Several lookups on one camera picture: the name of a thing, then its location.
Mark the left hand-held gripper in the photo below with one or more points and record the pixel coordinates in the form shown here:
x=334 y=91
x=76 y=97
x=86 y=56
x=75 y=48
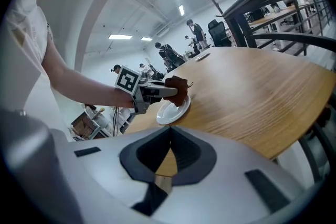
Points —
x=127 y=80

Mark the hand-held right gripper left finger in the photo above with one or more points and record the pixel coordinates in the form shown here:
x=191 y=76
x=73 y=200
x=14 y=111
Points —
x=105 y=178

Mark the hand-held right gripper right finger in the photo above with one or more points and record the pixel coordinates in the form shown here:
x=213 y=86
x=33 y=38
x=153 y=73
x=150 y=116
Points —
x=223 y=191

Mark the person's white t-shirt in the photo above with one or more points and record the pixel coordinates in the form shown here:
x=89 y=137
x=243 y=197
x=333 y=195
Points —
x=21 y=47

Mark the wooden desk with white legs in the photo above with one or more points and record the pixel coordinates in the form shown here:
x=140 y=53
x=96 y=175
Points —
x=275 y=14

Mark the white-framed wooden box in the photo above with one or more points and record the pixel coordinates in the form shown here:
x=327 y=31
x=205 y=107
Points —
x=86 y=126

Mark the brown cloth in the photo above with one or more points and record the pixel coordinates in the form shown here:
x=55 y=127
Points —
x=179 y=89

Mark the long ceiling light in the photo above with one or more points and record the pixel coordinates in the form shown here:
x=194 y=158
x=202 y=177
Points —
x=146 y=38
x=120 y=36
x=181 y=10

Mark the white plate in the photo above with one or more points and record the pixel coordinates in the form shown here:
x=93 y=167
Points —
x=170 y=114
x=203 y=56

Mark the white table leg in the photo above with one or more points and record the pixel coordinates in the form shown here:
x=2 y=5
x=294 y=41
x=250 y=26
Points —
x=296 y=168

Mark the black office chair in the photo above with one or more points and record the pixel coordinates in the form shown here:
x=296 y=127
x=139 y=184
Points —
x=218 y=32
x=177 y=60

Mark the person's left forearm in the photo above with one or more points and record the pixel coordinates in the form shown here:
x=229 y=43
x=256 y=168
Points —
x=86 y=86

